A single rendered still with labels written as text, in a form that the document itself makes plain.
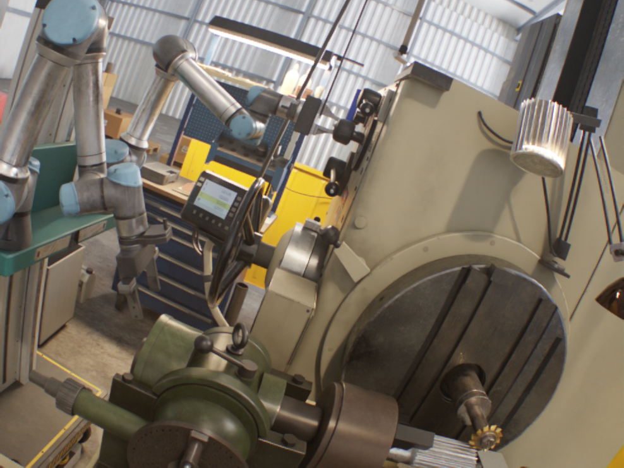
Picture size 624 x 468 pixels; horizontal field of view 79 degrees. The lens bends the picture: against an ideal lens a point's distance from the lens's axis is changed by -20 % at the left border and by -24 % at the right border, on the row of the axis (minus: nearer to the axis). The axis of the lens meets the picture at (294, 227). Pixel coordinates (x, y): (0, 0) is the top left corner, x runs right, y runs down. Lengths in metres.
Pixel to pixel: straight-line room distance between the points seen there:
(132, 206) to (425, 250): 0.62
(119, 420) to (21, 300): 1.15
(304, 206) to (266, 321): 2.90
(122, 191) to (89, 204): 0.08
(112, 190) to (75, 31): 0.35
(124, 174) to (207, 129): 2.31
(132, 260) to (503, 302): 0.79
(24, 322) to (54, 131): 0.74
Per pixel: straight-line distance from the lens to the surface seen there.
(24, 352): 1.93
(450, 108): 1.03
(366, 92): 1.34
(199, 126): 3.29
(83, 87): 1.10
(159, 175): 2.93
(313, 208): 3.85
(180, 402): 0.70
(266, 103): 1.53
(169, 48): 1.51
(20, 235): 1.22
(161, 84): 1.65
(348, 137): 1.26
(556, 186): 1.14
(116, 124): 8.38
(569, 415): 1.47
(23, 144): 1.02
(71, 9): 0.96
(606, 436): 1.62
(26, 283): 1.77
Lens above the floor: 1.69
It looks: 14 degrees down
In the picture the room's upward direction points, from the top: 22 degrees clockwise
